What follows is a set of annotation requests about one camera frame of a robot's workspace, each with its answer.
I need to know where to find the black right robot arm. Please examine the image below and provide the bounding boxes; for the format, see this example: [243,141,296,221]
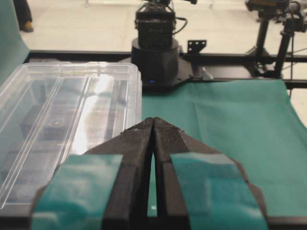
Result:
[131,0,268,230]

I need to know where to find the left gripper black right finger green tape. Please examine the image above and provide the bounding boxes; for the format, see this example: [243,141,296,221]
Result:
[153,117,268,230]

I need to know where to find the clear plastic storage box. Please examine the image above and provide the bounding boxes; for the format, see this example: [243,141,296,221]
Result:
[0,61,142,211]

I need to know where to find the left gripper black left finger green tape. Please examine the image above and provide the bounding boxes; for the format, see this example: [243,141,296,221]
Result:
[30,118,154,230]

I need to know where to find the clear plastic box lid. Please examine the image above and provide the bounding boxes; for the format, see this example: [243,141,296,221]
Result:
[0,61,142,211]

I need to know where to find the green table cloth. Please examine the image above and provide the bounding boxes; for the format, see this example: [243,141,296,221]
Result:
[0,0,307,230]

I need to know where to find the black corner bracket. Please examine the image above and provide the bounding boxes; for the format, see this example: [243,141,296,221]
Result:
[188,40,207,54]

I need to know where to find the black camera tripod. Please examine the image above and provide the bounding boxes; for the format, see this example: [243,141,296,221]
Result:
[244,0,307,79]

